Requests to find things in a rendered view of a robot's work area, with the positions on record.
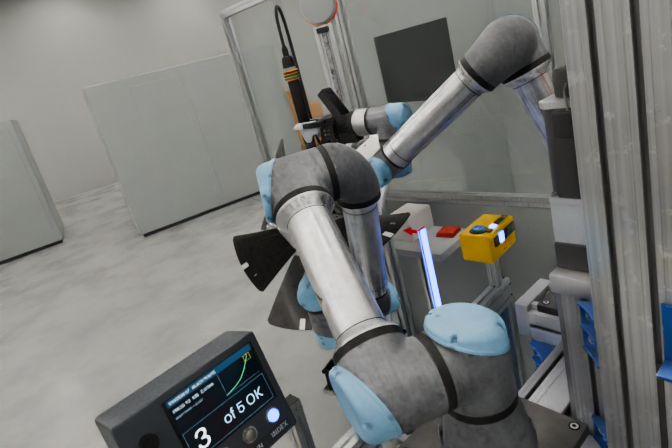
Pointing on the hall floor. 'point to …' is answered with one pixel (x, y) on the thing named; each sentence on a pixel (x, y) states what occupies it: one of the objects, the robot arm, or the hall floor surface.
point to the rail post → (515, 345)
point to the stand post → (397, 286)
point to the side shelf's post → (426, 284)
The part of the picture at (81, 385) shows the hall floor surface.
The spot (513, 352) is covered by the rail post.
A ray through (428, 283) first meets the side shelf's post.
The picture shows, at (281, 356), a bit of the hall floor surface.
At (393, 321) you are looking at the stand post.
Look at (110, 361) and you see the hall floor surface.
